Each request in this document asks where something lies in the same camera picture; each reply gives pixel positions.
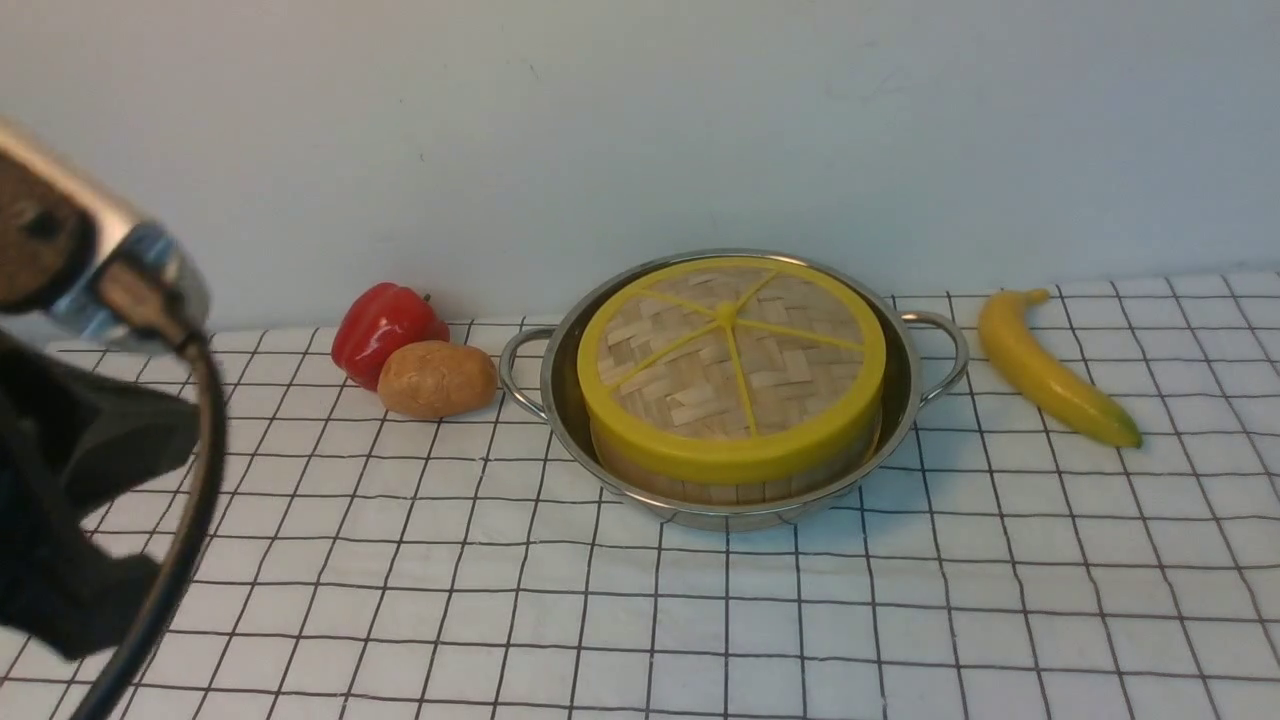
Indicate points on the stainless steel pot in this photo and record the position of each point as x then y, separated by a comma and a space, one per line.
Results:
927, 356

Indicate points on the bamboo steamer basket yellow rim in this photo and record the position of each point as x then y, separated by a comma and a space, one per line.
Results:
740, 490

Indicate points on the brown potato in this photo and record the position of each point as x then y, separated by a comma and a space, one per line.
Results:
430, 380

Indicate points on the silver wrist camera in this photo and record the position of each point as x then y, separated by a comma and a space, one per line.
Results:
81, 255

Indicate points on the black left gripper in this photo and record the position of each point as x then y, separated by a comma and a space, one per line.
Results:
71, 442

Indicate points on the white checkered tablecloth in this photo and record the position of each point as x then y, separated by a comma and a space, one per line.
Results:
364, 566

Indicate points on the yellow banana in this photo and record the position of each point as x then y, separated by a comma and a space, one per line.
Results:
1042, 379

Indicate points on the red bell pepper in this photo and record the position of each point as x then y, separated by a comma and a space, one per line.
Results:
381, 320

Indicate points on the woven bamboo steamer lid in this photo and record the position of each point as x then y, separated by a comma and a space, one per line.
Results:
731, 372

